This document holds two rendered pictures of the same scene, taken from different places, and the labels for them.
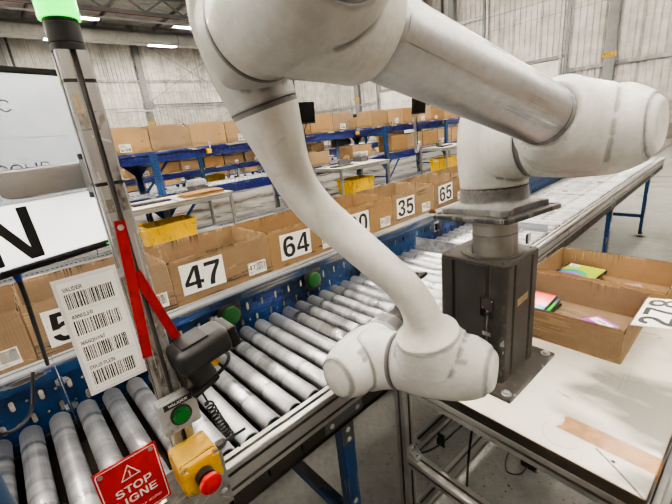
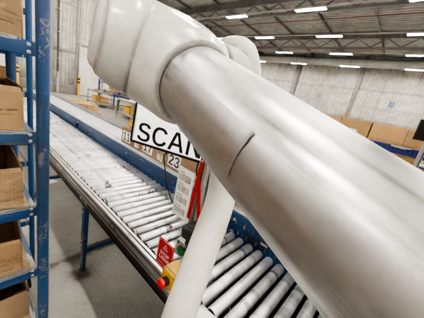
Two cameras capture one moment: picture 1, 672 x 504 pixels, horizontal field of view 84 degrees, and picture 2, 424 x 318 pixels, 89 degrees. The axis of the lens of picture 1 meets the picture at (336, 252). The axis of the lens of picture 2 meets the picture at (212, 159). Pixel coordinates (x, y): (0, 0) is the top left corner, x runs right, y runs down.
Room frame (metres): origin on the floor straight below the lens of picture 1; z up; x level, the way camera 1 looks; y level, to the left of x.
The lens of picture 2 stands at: (0.48, -0.37, 1.50)
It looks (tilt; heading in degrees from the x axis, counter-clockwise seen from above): 15 degrees down; 80
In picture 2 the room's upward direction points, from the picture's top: 12 degrees clockwise
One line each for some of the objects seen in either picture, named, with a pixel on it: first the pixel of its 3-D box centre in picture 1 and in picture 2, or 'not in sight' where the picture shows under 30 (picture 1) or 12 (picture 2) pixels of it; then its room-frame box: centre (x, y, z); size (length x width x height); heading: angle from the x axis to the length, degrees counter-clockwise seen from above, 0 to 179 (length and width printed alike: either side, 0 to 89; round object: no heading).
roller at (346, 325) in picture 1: (339, 323); not in sight; (1.24, 0.02, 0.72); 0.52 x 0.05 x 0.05; 41
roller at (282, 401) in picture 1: (247, 374); (270, 303); (0.98, 0.31, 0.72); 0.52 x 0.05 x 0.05; 41
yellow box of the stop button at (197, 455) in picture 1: (216, 453); (179, 282); (0.57, 0.27, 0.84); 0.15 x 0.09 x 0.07; 131
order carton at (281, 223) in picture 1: (287, 236); not in sight; (1.67, 0.21, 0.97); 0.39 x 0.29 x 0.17; 131
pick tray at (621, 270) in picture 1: (605, 278); not in sight; (1.22, -0.96, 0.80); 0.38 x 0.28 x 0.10; 39
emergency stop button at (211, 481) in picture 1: (207, 479); (163, 282); (0.52, 0.27, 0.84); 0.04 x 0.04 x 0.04; 41
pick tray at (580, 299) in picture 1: (561, 307); not in sight; (1.05, -0.69, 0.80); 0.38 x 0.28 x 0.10; 40
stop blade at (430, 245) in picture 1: (454, 251); not in sight; (1.77, -0.59, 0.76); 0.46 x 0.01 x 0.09; 41
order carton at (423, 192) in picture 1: (393, 202); not in sight; (2.19, -0.37, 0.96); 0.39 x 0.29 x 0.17; 131
